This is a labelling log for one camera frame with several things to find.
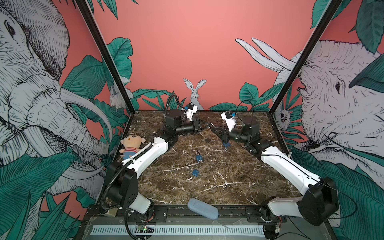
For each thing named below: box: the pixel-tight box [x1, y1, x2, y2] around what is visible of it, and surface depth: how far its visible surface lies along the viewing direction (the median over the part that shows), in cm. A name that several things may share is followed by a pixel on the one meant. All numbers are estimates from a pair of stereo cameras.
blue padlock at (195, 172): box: [191, 169, 200, 177], surface depth 90 cm
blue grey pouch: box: [187, 198, 219, 220], surface depth 76 cm
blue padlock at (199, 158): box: [195, 154, 203, 162], surface depth 97 cm
